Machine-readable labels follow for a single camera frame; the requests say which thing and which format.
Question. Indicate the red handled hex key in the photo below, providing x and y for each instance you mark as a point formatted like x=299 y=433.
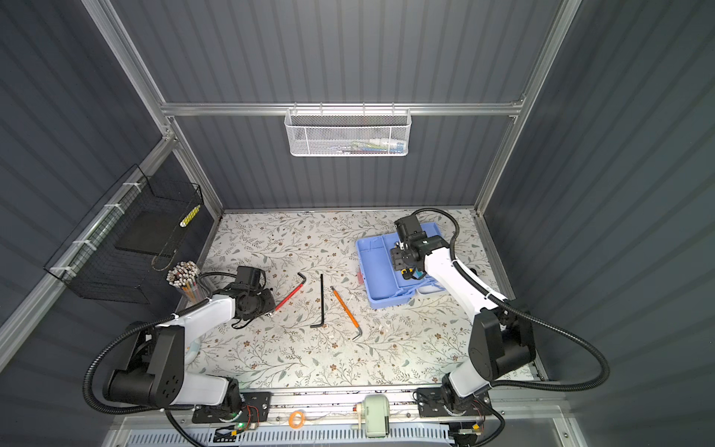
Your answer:
x=293 y=293

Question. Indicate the yellow green marker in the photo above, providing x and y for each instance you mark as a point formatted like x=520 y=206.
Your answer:
x=190 y=216

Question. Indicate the white blue tool box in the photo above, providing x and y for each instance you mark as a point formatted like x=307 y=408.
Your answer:
x=384 y=285

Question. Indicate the black wire side basket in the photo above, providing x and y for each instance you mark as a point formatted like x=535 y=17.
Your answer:
x=124 y=253

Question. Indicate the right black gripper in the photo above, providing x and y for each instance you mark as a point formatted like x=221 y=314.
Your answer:
x=397 y=259

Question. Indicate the mint green device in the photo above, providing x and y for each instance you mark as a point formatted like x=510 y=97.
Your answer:
x=373 y=415

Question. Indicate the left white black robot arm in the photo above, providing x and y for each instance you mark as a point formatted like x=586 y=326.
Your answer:
x=144 y=369

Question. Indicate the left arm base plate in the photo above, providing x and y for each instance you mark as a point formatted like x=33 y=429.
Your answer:
x=251 y=407

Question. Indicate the orange pencil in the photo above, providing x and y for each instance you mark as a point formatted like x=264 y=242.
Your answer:
x=346 y=308

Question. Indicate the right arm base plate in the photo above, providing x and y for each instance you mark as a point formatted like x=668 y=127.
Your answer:
x=433 y=403

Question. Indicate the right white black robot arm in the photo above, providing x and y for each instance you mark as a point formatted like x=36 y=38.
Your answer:
x=502 y=335

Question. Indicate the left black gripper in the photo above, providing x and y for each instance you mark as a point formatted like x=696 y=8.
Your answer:
x=265 y=293

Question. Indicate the black hex key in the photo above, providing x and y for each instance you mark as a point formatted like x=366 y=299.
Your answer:
x=321 y=323

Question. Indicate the white wire wall basket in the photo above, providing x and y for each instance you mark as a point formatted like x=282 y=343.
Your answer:
x=353 y=132

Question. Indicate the yellow black utility knife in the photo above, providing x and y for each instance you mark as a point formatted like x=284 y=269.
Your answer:
x=412 y=273

